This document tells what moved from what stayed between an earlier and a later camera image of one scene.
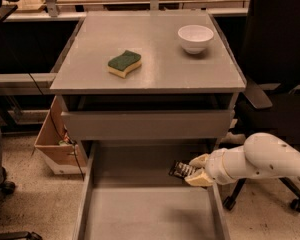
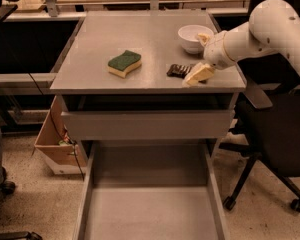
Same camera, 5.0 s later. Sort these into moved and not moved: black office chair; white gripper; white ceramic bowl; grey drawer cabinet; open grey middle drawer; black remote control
Moved: black remote control; white gripper
Not moved: white ceramic bowl; open grey middle drawer; black office chair; grey drawer cabinet
